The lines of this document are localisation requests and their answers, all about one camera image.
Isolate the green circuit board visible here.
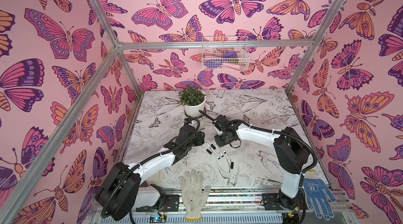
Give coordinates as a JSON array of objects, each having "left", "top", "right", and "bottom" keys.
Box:
[{"left": 149, "top": 215, "right": 167, "bottom": 224}]

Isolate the blue dotted glove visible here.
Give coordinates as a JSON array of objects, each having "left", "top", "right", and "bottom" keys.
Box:
[{"left": 303, "top": 170, "right": 336, "bottom": 221}]

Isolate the green plant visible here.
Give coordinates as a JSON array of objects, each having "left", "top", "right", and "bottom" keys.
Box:
[{"left": 179, "top": 87, "right": 205, "bottom": 106}]

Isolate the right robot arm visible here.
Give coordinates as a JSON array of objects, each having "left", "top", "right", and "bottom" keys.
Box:
[{"left": 212, "top": 115, "right": 318, "bottom": 209}]

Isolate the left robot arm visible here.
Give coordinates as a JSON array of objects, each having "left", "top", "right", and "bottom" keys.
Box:
[{"left": 95, "top": 118, "right": 205, "bottom": 221}]

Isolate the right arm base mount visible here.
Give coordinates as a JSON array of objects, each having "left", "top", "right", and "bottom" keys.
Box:
[{"left": 260, "top": 192, "right": 307, "bottom": 212}]

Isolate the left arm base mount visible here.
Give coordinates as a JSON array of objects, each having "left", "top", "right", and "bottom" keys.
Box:
[{"left": 134, "top": 184, "right": 179, "bottom": 212}]

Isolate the white knit glove front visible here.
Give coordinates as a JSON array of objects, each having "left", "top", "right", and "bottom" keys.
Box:
[{"left": 179, "top": 169, "right": 211, "bottom": 221}]

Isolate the white plant pot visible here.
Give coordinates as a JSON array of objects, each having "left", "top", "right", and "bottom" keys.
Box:
[{"left": 184, "top": 92, "right": 206, "bottom": 118}]

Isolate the white wire basket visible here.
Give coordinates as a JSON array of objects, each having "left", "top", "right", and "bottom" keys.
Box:
[{"left": 200, "top": 39, "right": 250, "bottom": 72}]

